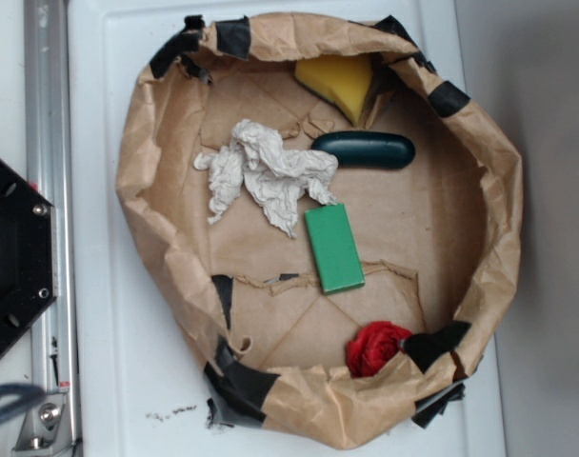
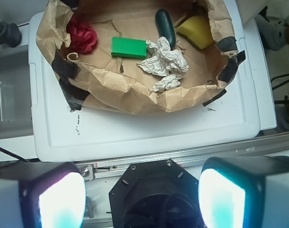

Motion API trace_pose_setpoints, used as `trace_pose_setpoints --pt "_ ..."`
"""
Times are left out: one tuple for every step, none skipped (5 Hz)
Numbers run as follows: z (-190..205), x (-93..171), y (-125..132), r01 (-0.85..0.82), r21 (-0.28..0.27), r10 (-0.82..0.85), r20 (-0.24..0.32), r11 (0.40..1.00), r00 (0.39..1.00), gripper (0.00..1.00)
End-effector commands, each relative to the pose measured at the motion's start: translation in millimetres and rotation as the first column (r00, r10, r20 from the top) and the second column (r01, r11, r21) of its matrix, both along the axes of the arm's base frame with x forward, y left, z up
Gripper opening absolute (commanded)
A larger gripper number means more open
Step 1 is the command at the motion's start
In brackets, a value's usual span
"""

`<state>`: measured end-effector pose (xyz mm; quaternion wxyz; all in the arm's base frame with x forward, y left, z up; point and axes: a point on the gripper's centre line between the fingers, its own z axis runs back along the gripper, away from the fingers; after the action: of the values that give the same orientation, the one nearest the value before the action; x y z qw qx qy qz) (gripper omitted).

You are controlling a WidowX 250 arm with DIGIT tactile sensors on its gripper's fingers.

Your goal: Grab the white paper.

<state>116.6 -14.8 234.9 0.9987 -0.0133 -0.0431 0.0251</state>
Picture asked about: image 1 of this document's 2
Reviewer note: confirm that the crumpled white paper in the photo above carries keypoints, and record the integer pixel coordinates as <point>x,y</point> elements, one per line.
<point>275,177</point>

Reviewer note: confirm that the brown paper bag bin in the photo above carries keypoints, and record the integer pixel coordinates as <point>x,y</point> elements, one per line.
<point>439,240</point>

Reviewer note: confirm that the green rectangular block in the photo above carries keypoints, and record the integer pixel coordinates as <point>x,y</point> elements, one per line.
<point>334,250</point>

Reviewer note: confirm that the dark teal oval object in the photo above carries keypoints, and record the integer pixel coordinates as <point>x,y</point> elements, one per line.
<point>367,149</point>

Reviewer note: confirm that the red crumpled cloth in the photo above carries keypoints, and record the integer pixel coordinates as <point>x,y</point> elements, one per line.
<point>373,346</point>

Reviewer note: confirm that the yellow sponge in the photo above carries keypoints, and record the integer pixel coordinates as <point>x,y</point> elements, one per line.
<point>343,81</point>

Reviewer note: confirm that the white plastic tray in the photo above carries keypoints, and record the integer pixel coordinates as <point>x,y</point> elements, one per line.
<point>142,393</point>

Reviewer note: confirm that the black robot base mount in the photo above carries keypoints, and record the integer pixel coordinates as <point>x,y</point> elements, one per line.
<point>26,256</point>

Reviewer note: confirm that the aluminium extrusion rail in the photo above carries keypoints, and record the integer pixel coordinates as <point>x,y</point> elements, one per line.
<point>53,427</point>

